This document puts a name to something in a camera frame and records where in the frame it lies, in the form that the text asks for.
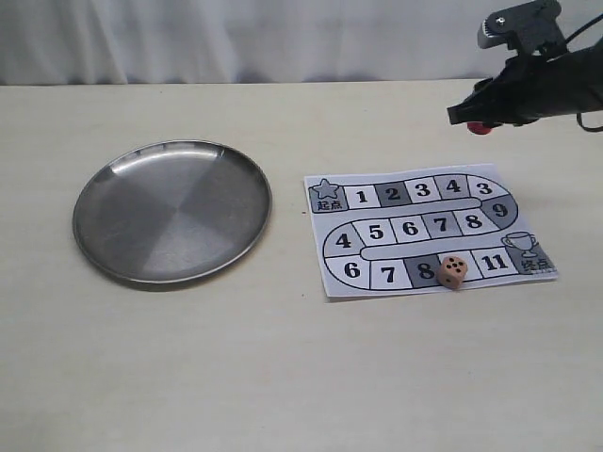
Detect wooden die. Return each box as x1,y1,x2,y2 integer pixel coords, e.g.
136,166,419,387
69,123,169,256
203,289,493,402
436,255,468,290

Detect paper number game board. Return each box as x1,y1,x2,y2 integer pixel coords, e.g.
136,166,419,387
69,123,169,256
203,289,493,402
304,164,559,299

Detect red cylinder game piece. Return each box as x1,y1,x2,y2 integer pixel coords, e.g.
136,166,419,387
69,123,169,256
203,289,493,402
466,121,493,136

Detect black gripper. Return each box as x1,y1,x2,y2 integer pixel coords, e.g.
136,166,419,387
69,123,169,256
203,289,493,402
447,44,602,126

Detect white backdrop curtain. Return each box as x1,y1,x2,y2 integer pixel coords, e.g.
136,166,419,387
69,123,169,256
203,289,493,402
0,0,603,87

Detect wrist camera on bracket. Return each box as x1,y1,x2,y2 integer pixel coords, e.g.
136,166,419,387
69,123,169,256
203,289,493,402
477,0,567,57

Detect round stainless steel plate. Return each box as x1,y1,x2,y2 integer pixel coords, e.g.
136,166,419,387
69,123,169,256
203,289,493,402
72,139,272,287

